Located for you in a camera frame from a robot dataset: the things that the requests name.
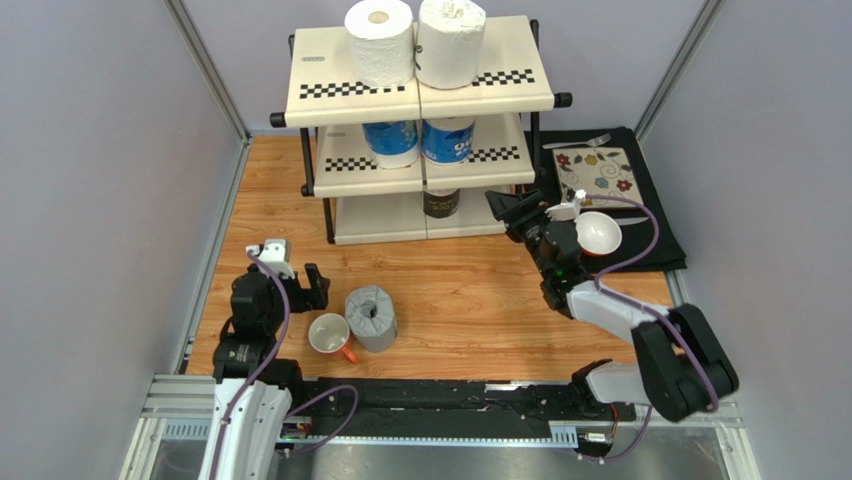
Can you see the white mug orange handle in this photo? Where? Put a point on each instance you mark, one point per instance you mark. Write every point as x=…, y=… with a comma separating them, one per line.
x=330, y=334

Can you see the brown toilet roll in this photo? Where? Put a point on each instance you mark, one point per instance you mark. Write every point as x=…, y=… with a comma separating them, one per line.
x=441, y=203

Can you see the blue plastic roll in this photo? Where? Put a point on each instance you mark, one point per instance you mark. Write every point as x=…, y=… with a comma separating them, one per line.
x=393, y=145

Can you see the silver fork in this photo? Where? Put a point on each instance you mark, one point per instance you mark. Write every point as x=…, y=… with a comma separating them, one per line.
x=590, y=143

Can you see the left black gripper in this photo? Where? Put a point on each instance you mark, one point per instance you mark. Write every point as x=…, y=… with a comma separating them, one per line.
x=306, y=298

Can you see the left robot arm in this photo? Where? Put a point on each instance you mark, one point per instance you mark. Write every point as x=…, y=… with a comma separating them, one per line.
x=253, y=388

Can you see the plain white toilet roll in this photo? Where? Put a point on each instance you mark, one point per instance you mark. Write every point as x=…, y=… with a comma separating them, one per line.
x=381, y=40

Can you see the cream three-tier checkered shelf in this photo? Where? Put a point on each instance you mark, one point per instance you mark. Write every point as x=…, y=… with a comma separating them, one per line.
x=363, y=203

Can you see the white bowl orange outside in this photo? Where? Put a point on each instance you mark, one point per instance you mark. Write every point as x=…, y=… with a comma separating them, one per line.
x=598, y=234

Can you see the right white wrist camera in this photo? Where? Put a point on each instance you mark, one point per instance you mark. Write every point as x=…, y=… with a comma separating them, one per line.
x=570, y=208

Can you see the grey toilet roll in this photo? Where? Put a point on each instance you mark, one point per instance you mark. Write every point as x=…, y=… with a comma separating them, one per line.
x=371, y=317

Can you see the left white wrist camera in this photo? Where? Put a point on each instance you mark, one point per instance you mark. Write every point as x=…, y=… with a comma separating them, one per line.
x=272, y=257

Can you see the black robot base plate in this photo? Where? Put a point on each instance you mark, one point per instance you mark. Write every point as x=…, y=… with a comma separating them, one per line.
x=445, y=409

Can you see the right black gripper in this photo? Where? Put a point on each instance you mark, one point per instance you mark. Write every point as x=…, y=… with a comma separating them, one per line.
x=523, y=216

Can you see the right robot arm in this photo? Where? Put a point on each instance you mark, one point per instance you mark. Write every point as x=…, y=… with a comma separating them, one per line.
x=680, y=368

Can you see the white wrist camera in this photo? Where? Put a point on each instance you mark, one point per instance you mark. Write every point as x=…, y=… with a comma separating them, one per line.
x=272, y=257
x=570, y=208

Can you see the silver table knife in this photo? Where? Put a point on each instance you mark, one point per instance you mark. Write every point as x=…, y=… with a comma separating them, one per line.
x=631, y=221

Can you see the blue label roll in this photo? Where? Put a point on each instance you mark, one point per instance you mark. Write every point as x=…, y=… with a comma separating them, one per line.
x=447, y=141

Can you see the square floral ceramic plate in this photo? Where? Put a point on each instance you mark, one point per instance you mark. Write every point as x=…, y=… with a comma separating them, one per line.
x=596, y=170

